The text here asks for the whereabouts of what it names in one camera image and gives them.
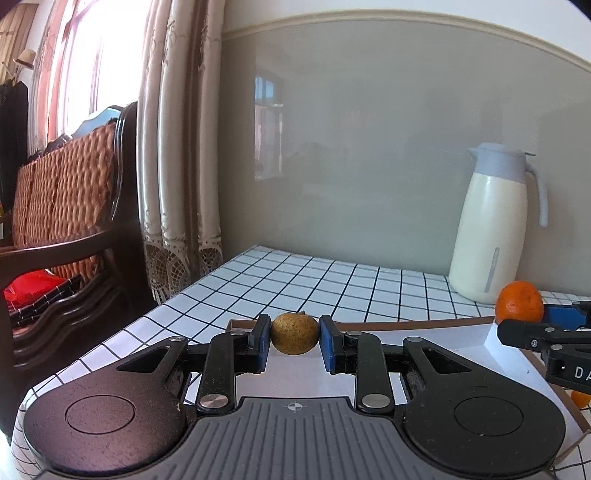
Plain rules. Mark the cream thermos jug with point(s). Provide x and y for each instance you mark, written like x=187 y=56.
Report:
x=494 y=230

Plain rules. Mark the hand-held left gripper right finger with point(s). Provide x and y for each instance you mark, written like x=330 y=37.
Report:
x=328 y=346

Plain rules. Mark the small orange mandarin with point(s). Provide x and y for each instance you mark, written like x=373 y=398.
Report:
x=581 y=400

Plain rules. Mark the beige hat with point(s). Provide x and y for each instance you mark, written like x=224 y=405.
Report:
x=25 y=59

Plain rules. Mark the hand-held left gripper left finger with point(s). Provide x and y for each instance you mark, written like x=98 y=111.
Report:
x=263 y=344

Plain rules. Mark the beige lace curtain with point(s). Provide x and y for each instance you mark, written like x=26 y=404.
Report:
x=184 y=138

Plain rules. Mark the large orange mandarin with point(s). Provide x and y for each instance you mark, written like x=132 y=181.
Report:
x=519 y=300

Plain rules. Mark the red cloth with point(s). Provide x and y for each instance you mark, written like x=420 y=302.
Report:
x=32 y=288

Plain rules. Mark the dark plaid cloth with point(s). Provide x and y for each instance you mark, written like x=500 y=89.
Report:
x=55 y=297

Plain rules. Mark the dark wooden chair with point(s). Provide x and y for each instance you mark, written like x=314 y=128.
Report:
x=124 y=221

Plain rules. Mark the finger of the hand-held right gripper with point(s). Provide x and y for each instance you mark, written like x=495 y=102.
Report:
x=531 y=336
x=565 y=316

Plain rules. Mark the window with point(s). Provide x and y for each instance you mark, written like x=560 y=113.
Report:
x=87 y=60

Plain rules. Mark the orange woven chair cushion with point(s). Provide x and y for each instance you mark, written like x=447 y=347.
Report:
x=64 y=198

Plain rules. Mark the tan longan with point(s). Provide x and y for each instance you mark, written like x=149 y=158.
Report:
x=294 y=333

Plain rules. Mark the white black checked tablecloth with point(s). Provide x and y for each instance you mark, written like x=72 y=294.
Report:
x=300 y=281

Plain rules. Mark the dark hanging clothes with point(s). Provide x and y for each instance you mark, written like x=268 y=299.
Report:
x=13 y=138

